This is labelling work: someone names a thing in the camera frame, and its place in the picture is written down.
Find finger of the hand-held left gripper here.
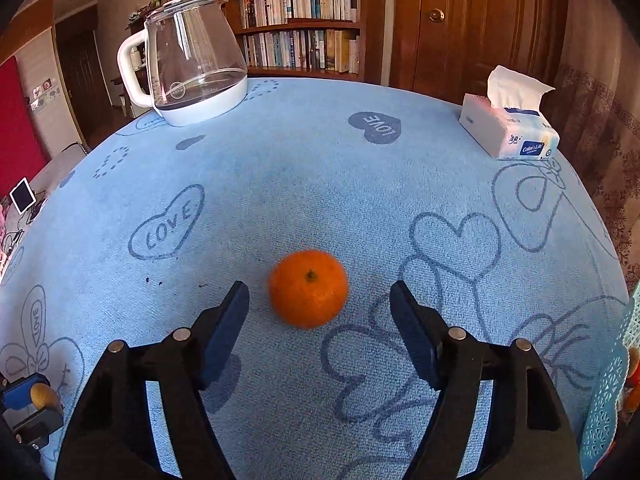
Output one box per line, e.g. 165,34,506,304
10,405,65,448
0,372,42,413

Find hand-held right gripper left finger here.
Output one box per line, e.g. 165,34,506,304
55,281,251,480

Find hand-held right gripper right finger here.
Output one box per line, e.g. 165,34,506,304
389,280,583,480

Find bumpy mandarin with stem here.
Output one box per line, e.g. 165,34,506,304
268,250,349,329

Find light blue lattice basket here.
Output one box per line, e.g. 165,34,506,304
582,280,640,466

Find white tablet device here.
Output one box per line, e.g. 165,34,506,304
10,177,37,213

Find white tissue pack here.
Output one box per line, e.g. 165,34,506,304
458,65,561,161

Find grey patterned mattress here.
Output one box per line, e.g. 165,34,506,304
30,142,92,196

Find dark wooden door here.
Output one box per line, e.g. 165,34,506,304
55,5,117,146

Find brown patterned curtain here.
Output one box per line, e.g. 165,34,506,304
550,0,640,281

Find wooden bookshelf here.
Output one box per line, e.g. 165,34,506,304
220,0,387,83

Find brown wooden door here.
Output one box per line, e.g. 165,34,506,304
390,0,568,106

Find rows of shelved books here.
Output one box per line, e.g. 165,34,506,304
240,0,362,73

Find glass kettle with white handle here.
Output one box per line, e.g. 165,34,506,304
116,0,249,127

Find red wall panel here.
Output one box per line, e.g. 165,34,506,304
0,55,51,196

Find wall poster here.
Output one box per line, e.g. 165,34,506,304
30,77,63,111

